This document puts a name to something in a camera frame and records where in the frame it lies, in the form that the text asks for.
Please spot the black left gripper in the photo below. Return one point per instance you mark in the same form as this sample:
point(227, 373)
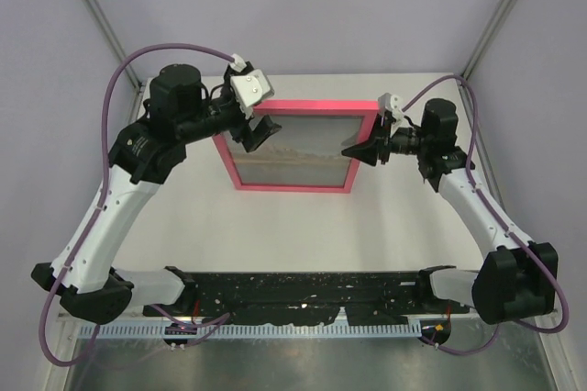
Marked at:
point(257, 137)

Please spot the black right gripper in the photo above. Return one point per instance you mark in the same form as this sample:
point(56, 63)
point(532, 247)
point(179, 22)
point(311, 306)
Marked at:
point(374, 150)

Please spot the pink picture frame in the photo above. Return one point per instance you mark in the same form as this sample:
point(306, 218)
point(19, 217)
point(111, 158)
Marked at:
point(367, 109)

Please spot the mountain landscape photo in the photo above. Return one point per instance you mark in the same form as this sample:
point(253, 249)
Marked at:
point(305, 155)

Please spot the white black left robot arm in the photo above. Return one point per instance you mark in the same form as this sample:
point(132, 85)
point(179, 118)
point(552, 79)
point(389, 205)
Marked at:
point(178, 111)

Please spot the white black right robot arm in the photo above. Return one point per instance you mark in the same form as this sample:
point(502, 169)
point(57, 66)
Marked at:
point(516, 278)

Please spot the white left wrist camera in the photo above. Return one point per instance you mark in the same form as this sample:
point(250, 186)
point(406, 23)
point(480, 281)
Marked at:
point(250, 90)

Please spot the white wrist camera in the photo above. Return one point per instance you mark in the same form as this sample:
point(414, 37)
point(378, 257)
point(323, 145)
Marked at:
point(250, 90)
point(391, 109)

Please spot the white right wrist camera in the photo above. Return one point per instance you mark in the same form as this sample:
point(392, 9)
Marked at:
point(391, 109)

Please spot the left aluminium corner post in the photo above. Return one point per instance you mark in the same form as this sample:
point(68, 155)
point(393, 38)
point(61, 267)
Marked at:
point(105, 28)

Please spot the aluminium corner post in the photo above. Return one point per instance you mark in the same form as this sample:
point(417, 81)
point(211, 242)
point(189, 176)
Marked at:
point(105, 28)
point(500, 13)

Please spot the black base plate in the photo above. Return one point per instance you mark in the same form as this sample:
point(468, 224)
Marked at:
point(311, 299)

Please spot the aluminium front rail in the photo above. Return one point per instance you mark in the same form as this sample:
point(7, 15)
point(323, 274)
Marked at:
point(340, 315)

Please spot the right aluminium corner post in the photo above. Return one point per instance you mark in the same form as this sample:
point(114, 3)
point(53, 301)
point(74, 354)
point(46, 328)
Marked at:
point(500, 13)

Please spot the white slotted cable duct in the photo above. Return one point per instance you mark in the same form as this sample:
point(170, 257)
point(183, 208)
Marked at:
point(339, 329)

